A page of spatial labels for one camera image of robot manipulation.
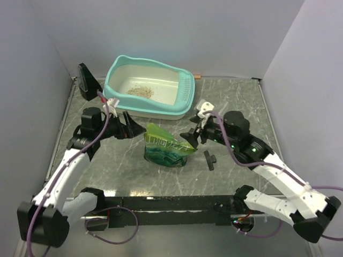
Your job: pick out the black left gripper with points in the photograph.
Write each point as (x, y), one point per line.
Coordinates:
(136, 129)

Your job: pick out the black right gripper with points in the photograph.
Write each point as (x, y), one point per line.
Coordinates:
(192, 138)

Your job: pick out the green litter bag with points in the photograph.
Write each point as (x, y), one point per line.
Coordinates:
(163, 149)

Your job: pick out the black bag clip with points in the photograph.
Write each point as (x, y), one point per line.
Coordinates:
(210, 160)

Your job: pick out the clear plastic scoop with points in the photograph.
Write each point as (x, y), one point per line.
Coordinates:
(223, 108)

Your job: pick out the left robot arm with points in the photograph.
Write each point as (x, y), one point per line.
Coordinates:
(46, 220)

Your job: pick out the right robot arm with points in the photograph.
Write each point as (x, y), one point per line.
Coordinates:
(306, 209)

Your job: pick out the pile of beige litter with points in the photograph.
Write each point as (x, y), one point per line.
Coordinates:
(142, 91)

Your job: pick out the teal and white litter box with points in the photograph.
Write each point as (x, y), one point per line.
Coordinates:
(174, 88)

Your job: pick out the black triangular stand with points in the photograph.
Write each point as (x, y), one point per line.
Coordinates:
(88, 85)

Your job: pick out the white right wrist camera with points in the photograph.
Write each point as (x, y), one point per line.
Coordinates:
(204, 107)

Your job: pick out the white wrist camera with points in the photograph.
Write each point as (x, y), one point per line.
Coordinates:
(109, 105)
(204, 107)

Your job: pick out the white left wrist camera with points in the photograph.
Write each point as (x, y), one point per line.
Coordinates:
(109, 105)

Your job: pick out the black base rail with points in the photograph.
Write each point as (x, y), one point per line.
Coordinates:
(122, 211)

